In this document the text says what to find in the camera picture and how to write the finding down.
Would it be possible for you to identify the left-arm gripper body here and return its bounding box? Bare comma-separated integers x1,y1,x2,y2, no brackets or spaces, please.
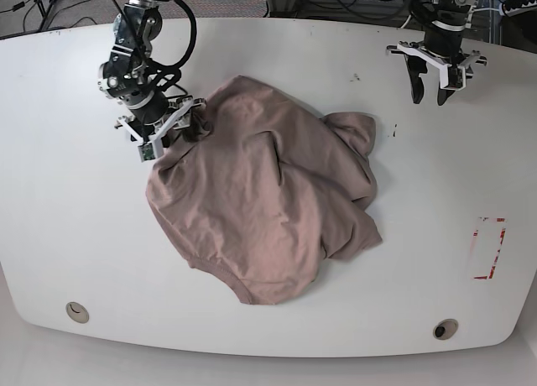
386,24,487,74

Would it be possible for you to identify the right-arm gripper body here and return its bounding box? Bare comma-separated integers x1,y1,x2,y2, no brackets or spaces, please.
114,92,206,145

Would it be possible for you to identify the dusty pink T-shirt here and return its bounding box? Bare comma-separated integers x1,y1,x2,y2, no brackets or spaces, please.
146,76,382,305

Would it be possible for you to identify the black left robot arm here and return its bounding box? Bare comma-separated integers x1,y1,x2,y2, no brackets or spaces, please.
387,0,487,106

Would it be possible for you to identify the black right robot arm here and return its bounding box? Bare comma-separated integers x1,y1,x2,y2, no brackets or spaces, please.
97,0,197,143

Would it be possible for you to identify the white power strip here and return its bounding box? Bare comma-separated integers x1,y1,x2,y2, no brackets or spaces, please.
500,0,536,17

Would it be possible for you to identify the red tape marking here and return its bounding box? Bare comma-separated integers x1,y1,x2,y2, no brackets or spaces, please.
467,216,507,280

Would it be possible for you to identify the left table grommet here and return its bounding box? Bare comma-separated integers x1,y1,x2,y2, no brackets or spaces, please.
65,301,90,324

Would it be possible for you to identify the table grommet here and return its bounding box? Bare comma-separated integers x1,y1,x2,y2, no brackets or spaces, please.
65,301,90,324
433,319,459,341

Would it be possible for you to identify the right table grommet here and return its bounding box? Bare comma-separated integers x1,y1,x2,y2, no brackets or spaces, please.
433,319,459,341

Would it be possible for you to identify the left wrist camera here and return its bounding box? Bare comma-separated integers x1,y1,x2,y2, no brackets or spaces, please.
439,65,467,91

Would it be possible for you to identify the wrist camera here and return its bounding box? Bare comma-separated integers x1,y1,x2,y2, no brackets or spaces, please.
439,65,467,91
138,142,164,162

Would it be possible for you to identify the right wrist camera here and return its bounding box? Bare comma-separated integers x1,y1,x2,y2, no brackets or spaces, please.
138,142,164,162

